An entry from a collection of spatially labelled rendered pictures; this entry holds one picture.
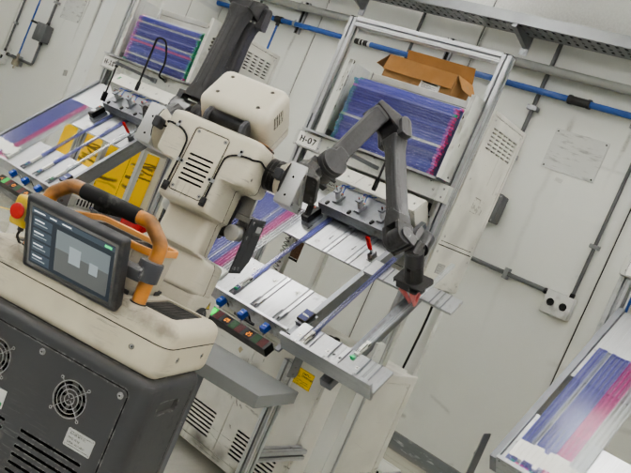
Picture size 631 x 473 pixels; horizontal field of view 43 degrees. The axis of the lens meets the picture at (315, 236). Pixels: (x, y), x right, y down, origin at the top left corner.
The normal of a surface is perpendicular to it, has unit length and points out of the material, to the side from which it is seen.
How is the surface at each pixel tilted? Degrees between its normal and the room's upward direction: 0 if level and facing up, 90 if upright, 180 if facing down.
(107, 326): 90
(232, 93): 48
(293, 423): 90
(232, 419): 90
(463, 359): 90
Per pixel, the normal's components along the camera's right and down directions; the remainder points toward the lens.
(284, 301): -0.12, -0.78
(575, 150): -0.57, -0.19
